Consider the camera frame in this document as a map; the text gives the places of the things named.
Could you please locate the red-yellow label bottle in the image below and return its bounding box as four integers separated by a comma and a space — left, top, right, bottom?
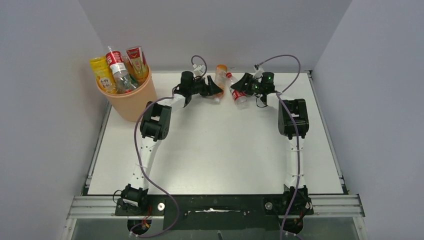
126, 46, 149, 83

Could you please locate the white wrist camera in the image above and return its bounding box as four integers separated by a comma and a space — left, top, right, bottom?
253, 64, 264, 79
192, 64, 206, 78

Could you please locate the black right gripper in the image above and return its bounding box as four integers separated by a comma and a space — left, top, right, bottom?
231, 73, 264, 96

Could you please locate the orange drink bottle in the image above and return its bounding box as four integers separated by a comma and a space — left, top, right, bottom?
213, 64, 228, 104

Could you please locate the aluminium frame rail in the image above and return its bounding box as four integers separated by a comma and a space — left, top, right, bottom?
66, 194, 369, 240

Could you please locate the red-label bottle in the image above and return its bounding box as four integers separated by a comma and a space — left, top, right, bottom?
105, 46, 139, 94

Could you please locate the red-blue label bottle red cap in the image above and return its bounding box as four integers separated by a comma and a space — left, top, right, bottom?
226, 72, 248, 110

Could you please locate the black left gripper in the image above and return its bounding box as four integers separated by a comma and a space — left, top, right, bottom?
189, 76, 222, 97

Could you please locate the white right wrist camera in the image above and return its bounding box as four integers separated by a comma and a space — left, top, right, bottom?
253, 64, 264, 79

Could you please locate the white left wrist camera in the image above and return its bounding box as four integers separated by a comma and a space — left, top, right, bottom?
192, 64, 206, 78

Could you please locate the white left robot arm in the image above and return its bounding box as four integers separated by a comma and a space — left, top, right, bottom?
120, 71, 223, 209

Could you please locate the yellow-label bottle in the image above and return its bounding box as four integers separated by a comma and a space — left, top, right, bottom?
89, 56, 117, 94

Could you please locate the orange plastic bin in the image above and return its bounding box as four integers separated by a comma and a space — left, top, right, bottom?
97, 65, 159, 122

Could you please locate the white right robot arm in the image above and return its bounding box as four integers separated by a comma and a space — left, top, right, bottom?
227, 72, 312, 215

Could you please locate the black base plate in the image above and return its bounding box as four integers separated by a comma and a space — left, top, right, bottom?
113, 193, 314, 234

